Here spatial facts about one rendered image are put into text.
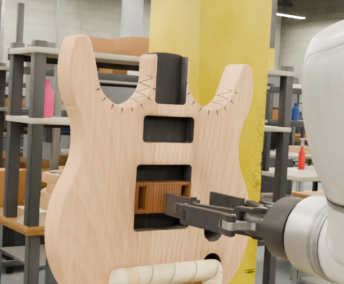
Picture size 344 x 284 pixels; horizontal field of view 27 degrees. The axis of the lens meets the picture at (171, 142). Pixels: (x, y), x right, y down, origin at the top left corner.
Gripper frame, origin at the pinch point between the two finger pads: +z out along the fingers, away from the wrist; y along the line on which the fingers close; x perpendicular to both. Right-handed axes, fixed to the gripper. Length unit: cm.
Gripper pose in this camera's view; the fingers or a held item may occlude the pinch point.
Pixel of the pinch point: (201, 205)
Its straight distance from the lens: 98.4
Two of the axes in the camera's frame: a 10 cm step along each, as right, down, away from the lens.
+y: 8.2, 0.1, 5.7
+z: -5.6, -0.8, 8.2
